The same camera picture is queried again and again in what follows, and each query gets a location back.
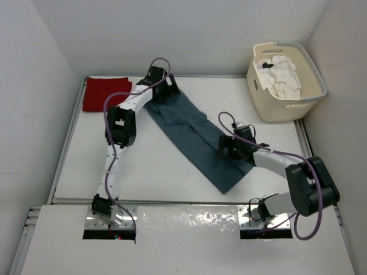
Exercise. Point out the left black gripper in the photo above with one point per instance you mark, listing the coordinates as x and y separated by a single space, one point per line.
171 91

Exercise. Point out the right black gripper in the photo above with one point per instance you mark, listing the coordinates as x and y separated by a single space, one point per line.
226 142

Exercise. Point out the blue t shirt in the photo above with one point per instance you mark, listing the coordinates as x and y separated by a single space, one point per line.
197 139

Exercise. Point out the red t shirt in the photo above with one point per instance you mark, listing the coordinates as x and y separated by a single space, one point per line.
98 89

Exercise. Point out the white t shirt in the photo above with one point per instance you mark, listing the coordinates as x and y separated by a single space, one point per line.
278 75

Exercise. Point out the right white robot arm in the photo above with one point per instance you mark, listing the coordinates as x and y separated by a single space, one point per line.
310 185

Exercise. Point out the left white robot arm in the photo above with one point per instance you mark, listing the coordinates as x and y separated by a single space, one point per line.
120 111

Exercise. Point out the cream laundry basket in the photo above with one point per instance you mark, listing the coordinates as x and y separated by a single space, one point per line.
270 108

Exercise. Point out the reflective foil panel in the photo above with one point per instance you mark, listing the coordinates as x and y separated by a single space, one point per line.
200 223

